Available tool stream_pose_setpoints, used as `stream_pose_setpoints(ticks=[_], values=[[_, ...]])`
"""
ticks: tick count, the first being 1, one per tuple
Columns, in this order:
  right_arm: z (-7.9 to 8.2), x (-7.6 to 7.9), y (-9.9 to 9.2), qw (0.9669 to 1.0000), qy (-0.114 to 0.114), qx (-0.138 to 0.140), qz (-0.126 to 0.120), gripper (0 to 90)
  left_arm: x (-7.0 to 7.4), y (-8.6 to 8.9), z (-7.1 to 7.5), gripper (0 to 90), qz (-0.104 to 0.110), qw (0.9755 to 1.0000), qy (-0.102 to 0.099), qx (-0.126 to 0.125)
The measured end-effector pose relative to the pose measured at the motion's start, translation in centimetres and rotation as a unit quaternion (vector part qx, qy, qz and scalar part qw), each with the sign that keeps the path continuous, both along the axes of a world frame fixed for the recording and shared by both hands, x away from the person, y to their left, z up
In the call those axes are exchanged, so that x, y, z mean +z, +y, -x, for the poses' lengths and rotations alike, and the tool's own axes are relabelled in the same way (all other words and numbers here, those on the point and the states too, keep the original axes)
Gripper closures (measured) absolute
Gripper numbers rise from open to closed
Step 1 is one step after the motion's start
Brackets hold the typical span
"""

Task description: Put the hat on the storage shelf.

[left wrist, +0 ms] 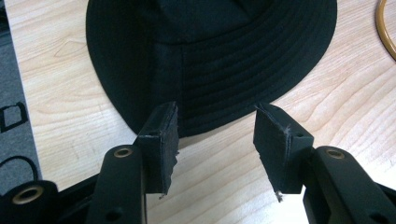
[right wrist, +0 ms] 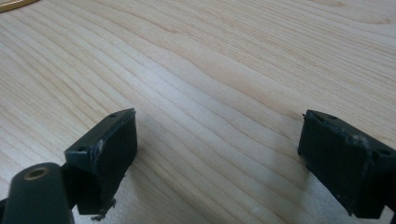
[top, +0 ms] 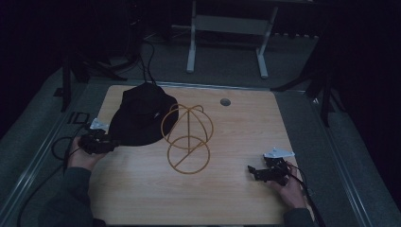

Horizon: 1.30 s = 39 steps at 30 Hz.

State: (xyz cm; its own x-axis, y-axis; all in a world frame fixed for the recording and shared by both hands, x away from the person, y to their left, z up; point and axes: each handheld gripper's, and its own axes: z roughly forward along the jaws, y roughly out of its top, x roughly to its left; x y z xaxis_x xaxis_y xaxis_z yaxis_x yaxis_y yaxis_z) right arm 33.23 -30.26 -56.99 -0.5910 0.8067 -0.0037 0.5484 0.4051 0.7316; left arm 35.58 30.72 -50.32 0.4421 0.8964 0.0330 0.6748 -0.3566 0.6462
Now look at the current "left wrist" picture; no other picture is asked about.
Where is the brown ring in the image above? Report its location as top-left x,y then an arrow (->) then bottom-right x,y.
375,0 -> 396,62

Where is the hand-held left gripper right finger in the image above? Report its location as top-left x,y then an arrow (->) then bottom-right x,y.
252,102 -> 396,224

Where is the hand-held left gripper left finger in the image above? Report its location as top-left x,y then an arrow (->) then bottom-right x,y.
85,101 -> 180,224

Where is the black cable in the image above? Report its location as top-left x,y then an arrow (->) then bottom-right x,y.
0,155 -> 40,181

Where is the black bucket hat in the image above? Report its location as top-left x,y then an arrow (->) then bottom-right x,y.
85,0 -> 338,138

